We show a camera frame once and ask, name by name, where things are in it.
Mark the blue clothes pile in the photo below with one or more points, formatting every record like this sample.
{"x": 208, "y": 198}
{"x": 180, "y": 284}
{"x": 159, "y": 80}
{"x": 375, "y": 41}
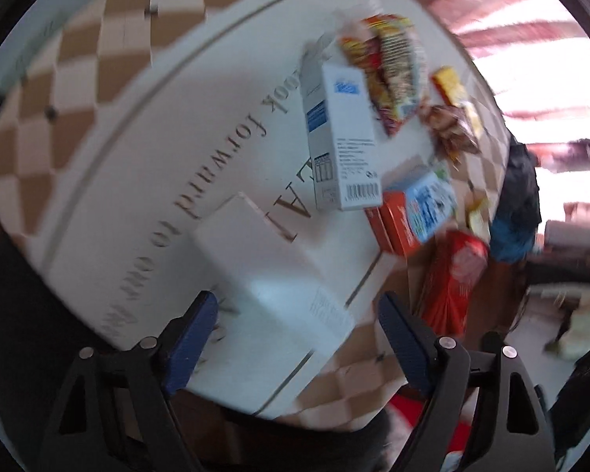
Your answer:
{"x": 513, "y": 228}

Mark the white rectangular carton box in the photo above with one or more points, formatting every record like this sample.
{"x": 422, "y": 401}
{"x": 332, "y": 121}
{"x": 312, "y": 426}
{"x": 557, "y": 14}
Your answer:
{"x": 279, "y": 322}

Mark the brown checkered tablecloth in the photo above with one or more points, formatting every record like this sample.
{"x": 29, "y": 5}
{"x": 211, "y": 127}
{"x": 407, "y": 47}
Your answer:
{"x": 142, "y": 117}

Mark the white blue milk carton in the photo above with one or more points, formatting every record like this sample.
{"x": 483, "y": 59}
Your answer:
{"x": 340, "y": 130}

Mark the orange yellow noodle snack bag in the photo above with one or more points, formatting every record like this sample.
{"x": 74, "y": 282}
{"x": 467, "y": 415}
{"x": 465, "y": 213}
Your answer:
{"x": 388, "y": 50}

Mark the brown snack wrapper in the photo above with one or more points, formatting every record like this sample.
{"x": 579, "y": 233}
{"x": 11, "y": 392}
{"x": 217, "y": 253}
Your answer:
{"x": 451, "y": 129}

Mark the yellow snack packet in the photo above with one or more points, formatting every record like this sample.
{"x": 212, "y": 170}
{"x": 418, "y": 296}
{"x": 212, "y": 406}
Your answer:
{"x": 448, "y": 84}

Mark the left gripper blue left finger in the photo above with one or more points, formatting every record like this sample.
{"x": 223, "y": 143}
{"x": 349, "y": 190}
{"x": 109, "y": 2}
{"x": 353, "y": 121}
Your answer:
{"x": 183, "y": 340}

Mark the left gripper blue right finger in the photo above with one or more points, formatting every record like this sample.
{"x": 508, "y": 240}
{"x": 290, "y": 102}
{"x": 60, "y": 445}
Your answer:
{"x": 412, "y": 342}

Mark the blue red milk carton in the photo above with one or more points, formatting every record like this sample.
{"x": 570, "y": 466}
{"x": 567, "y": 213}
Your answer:
{"x": 414, "y": 208}

